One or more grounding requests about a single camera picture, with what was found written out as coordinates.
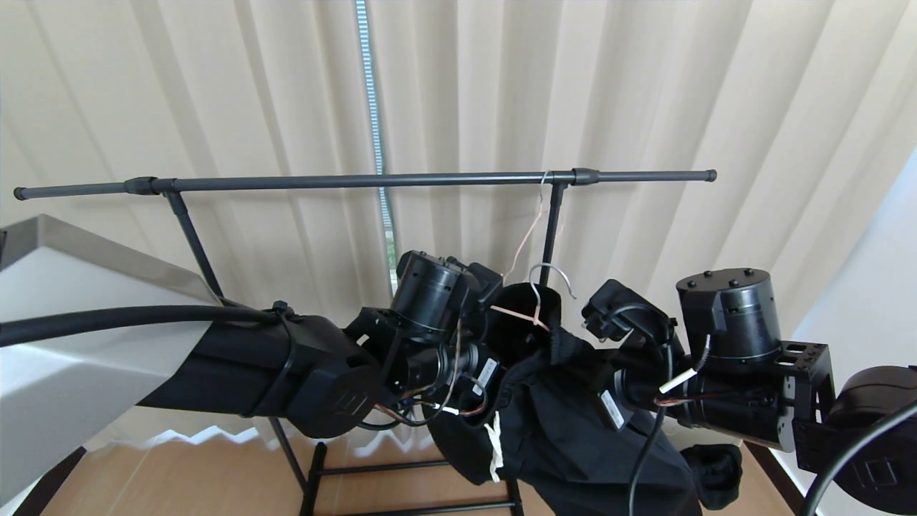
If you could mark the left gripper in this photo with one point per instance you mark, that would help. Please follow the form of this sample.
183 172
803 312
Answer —
458 373

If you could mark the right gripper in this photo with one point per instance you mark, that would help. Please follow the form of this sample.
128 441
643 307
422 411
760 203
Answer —
648 390

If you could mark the black shorts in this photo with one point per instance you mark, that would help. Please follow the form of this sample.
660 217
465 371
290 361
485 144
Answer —
566 430

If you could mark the pink clothes hanger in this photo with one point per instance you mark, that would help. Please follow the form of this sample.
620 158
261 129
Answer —
530 229
534 297

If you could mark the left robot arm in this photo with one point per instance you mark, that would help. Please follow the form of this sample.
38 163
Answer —
322 373

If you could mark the black clothes rack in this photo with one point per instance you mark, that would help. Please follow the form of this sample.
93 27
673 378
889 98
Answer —
358 180

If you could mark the black garment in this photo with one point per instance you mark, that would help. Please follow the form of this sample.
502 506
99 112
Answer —
716 473

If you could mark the beige curtain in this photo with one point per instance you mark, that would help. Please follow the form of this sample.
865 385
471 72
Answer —
215 86

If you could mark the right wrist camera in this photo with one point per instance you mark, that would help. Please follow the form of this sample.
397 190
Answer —
620 312

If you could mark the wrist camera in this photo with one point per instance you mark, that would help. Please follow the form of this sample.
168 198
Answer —
487 283
620 312

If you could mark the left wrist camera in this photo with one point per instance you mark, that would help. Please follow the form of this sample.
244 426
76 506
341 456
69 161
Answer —
487 283

